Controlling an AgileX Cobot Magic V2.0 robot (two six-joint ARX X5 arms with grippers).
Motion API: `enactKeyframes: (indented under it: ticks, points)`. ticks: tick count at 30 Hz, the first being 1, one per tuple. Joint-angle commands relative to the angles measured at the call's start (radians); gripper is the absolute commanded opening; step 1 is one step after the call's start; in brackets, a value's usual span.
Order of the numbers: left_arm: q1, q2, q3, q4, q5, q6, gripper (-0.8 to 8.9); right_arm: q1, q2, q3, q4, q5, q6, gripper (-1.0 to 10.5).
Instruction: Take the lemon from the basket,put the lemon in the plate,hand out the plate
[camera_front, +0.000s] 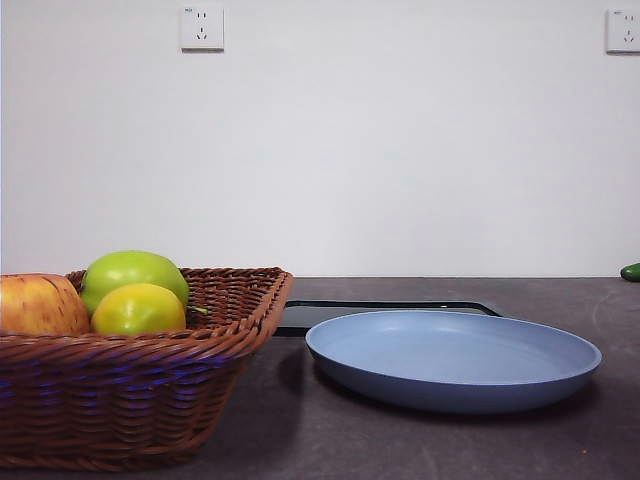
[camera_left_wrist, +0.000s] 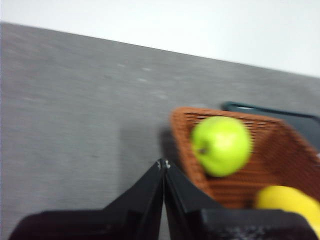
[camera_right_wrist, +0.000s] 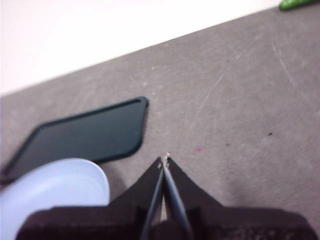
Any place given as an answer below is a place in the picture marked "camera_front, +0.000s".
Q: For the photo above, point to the red yellow apple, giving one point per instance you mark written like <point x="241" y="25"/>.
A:
<point x="35" y="305"/>

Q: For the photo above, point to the blue round plate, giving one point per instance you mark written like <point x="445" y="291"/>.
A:
<point x="450" y="355"/>

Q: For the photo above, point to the brown wicker basket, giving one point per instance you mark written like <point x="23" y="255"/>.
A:
<point x="125" y="395"/>

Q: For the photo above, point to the green cucumber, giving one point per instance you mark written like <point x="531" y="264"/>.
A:
<point x="632" y="271"/>

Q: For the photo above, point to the green apple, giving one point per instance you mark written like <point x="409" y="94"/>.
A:
<point x="130" y="272"/>

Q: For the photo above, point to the yellow lemon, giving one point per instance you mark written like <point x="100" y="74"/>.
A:
<point x="137" y="310"/>

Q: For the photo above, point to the white wall socket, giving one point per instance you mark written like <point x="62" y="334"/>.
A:
<point x="202" y="27"/>
<point x="624" y="31"/>

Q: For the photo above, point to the black flat tray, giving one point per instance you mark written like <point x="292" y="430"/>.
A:
<point x="300" y="320"/>

